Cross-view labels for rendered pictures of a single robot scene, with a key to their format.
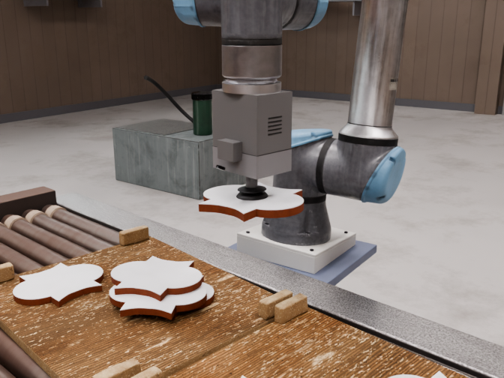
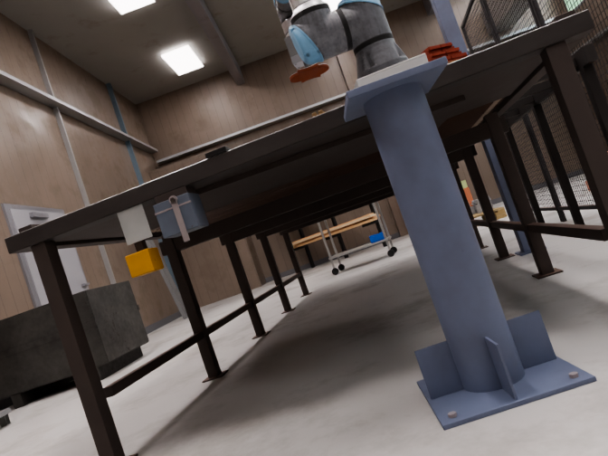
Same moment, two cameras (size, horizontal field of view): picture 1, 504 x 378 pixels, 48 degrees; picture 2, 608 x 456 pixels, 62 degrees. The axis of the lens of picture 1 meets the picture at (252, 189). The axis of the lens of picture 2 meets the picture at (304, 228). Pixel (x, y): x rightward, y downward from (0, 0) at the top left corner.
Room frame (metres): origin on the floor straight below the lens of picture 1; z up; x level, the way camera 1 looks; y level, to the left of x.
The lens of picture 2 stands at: (2.18, -1.16, 0.53)
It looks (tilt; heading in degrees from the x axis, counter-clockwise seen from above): 2 degrees up; 148
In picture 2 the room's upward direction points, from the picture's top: 19 degrees counter-clockwise
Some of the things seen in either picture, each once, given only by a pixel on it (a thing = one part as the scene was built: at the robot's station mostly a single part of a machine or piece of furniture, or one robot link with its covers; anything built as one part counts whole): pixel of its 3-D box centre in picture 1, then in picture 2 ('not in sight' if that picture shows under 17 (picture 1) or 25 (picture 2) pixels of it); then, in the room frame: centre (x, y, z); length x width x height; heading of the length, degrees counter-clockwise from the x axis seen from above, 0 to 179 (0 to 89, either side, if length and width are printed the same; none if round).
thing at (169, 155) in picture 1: (172, 129); not in sight; (4.75, 0.68, 0.48); 1.00 x 0.80 x 0.96; 53
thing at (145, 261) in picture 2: not in sight; (137, 241); (0.38, -0.69, 0.74); 0.09 x 0.08 x 0.24; 48
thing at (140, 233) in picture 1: (133, 235); not in sight; (1.05, 0.23, 0.95); 0.06 x 0.02 x 0.03; 133
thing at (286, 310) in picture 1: (291, 307); not in sight; (0.75, -0.06, 0.95); 0.06 x 0.02 x 0.03; 135
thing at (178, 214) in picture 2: not in sight; (181, 216); (0.49, -0.55, 0.77); 0.14 x 0.11 x 0.18; 48
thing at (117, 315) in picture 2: not in sight; (71, 341); (-3.40, -0.63, 0.40); 1.16 x 0.96 x 0.80; 55
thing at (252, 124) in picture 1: (244, 126); (301, 48); (0.72, 0.01, 1.22); 0.10 x 0.09 x 0.16; 134
